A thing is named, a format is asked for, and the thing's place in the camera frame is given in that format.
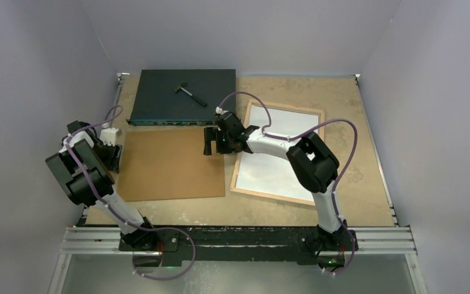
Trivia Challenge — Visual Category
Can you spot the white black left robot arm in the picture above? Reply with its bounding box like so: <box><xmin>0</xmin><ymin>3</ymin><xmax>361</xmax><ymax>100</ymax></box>
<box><xmin>45</xmin><ymin>121</ymin><xmax>160</xmax><ymax>251</ymax></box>

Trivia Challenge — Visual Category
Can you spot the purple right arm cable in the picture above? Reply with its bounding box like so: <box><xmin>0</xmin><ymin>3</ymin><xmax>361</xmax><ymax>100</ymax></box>
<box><xmin>214</xmin><ymin>91</ymin><xmax>359</xmax><ymax>277</ymax></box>

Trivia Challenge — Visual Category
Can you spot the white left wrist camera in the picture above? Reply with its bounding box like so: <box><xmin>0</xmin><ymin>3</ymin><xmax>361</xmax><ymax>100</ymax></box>
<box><xmin>99</xmin><ymin>123</ymin><xmax>122</xmax><ymax>146</ymax></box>

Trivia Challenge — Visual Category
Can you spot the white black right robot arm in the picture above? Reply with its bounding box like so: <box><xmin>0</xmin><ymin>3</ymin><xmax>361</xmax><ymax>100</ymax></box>
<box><xmin>203</xmin><ymin>108</ymin><xmax>357</xmax><ymax>249</ymax></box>

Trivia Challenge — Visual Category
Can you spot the large printed photo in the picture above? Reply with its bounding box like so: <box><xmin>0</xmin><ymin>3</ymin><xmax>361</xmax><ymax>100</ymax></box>
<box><xmin>234</xmin><ymin>106</ymin><xmax>321</xmax><ymax>202</ymax></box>

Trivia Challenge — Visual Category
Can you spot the black hammer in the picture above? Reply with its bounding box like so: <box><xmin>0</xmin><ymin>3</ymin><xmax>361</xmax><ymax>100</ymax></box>
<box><xmin>174</xmin><ymin>82</ymin><xmax>208</xmax><ymax>108</ymax></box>

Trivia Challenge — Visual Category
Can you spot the dark network switch box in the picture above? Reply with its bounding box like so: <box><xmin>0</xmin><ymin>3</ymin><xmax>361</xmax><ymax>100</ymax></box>
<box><xmin>127</xmin><ymin>69</ymin><xmax>236</xmax><ymax>126</ymax></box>

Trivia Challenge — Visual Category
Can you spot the white wooden picture frame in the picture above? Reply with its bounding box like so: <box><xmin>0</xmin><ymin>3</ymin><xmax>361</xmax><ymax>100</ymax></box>
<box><xmin>229</xmin><ymin>99</ymin><xmax>326</xmax><ymax>207</ymax></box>

